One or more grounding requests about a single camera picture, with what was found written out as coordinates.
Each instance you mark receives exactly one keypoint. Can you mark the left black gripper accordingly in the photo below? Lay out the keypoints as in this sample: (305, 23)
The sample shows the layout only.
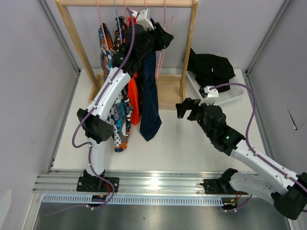
(163, 39)

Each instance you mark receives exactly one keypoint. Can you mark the wooden clothes rack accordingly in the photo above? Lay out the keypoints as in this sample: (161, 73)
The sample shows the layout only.
(171, 88)

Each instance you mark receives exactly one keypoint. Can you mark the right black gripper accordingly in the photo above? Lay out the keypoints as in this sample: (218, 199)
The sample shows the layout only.
(188, 104)

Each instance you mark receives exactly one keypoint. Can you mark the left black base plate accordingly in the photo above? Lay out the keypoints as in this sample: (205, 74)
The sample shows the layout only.
(97, 185)

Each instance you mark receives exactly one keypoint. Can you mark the black shorts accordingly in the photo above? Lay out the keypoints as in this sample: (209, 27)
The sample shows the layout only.
(209, 69)

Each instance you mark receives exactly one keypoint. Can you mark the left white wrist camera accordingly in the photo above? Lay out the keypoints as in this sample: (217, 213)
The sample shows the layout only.
(143, 18)

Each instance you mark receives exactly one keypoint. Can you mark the white plastic basket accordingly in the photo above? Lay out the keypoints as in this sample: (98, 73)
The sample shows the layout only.
(193, 90)

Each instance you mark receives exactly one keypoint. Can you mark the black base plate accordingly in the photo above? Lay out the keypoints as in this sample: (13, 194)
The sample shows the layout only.
(97, 185)
(219, 187)

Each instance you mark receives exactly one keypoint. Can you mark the slotted cable duct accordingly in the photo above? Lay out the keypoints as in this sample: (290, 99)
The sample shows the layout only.
(211, 201)

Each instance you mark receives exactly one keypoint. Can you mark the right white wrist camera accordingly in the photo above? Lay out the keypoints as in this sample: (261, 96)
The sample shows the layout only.
(209, 95)

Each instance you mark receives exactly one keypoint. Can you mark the orange grey camouflage shorts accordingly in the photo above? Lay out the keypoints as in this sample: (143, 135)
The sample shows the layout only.
(123, 29)

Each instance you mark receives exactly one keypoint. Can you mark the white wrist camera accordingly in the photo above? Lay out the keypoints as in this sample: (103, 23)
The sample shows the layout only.
(209, 95)
(143, 18)

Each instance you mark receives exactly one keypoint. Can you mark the navy blue shorts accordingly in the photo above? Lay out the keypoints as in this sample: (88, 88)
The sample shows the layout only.
(150, 118)

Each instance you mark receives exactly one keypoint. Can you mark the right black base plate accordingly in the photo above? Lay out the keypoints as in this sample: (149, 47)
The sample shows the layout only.
(219, 187)

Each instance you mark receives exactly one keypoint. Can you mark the blue wire hanger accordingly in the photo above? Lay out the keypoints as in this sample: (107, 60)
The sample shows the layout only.
(118, 23)

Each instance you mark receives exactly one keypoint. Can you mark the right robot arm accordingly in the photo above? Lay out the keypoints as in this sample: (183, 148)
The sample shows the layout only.
(286, 190)

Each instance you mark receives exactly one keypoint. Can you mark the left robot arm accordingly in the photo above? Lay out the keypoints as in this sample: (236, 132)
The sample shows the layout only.
(94, 119)

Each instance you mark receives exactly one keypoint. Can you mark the aluminium mounting rail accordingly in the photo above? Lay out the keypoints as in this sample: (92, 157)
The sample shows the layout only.
(138, 183)

